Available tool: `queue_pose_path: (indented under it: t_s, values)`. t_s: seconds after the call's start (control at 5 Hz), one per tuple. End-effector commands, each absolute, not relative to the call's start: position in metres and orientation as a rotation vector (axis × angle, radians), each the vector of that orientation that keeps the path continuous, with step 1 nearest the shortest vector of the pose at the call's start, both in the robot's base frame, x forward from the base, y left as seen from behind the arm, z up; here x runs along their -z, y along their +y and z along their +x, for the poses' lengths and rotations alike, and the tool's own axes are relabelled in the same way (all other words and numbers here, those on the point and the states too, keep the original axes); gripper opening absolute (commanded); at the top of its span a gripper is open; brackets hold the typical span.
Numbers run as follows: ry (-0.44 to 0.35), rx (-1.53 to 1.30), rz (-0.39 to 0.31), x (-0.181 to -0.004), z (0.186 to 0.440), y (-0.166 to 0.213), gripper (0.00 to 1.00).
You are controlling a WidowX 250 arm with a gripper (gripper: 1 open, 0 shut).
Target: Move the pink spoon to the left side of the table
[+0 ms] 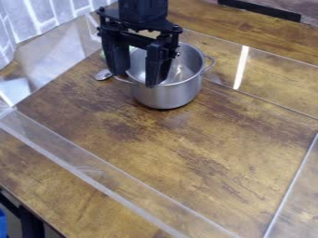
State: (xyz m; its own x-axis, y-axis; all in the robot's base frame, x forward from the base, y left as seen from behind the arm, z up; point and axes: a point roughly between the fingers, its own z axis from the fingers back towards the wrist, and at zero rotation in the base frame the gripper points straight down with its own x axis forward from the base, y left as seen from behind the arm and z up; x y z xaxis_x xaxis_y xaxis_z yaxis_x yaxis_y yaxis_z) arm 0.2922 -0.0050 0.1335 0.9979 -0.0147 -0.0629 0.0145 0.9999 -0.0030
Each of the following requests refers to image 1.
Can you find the pink handled metal spoon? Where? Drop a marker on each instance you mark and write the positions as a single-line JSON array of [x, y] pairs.
[[103, 75]]

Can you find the clear acrylic barrier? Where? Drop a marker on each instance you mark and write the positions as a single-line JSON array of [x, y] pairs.
[[221, 169]]

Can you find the green knitted toy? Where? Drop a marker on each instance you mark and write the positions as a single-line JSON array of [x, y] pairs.
[[103, 56]]

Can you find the white patterned curtain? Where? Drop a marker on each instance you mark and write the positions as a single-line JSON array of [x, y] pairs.
[[27, 18]]

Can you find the black bar in background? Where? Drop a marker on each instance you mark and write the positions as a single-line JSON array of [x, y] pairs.
[[269, 11]]

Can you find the stainless steel pot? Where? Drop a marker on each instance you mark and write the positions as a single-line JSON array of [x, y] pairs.
[[183, 84]]

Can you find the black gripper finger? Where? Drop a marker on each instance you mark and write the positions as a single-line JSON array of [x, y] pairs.
[[115, 42], [160, 54]]

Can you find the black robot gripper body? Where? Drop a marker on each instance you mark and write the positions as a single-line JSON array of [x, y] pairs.
[[138, 23]]

